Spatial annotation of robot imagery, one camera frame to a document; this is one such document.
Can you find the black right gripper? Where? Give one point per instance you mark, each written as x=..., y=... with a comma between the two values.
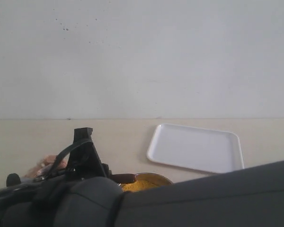
x=14, y=201

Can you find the pink plush teddy bear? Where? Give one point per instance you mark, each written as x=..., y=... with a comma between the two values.
x=41, y=167

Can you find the dark wooden spoon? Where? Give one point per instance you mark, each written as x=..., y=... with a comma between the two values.
x=123, y=178

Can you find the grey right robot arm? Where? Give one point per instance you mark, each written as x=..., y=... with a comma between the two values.
x=253, y=197

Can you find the yellow millet grains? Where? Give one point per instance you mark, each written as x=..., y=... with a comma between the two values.
x=139, y=185

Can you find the white rectangular tray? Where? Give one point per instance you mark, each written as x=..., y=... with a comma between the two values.
x=199, y=149

